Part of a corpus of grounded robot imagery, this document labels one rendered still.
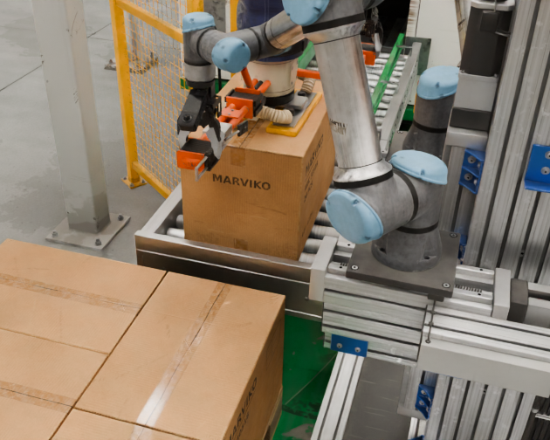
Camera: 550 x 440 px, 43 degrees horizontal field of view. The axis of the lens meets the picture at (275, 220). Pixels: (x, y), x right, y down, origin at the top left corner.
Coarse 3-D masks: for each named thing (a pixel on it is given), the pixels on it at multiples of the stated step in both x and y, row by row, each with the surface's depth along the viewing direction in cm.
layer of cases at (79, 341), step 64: (0, 256) 228; (64, 256) 229; (0, 320) 202; (64, 320) 203; (128, 320) 203; (192, 320) 204; (256, 320) 205; (0, 384) 181; (64, 384) 182; (128, 384) 183; (192, 384) 183; (256, 384) 195
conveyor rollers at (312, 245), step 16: (384, 64) 385; (400, 64) 390; (320, 80) 362; (368, 80) 364; (384, 96) 347; (384, 112) 331; (336, 160) 290; (320, 208) 261; (176, 224) 250; (320, 224) 254; (320, 240) 240; (304, 256) 232
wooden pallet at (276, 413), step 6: (282, 390) 238; (276, 402) 231; (276, 408) 232; (276, 414) 235; (270, 420) 225; (276, 420) 237; (270, 426) 228; (276, 426) 239; (264, 432) 220; (270, 432) 230; (264, 438) 232; (270, 438) 232
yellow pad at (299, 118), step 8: (304, 96) 234; (312, 96) 238; (320, 96) 241; (312, 104) 233; (296, 112) 227; (304, 112) 228; (296, 120) 221; (304, 120) 223; (272, 128) 217; (280, 128) 217; (288, 128) 217; (296, 128) 217
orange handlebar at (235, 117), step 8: (304, 72) 226; (312, 72) 225; (256, 80) 219; (264, 88) 214; (232, 104) 202; (224, 112) 197; (232, 112) 197; (240, 112) 197; (224, 120) 196; (232, 120) 193; (240, 120) 198; (232, 128) 191; (184, 160) 174; (192, 160) 173; (200, 160) 174
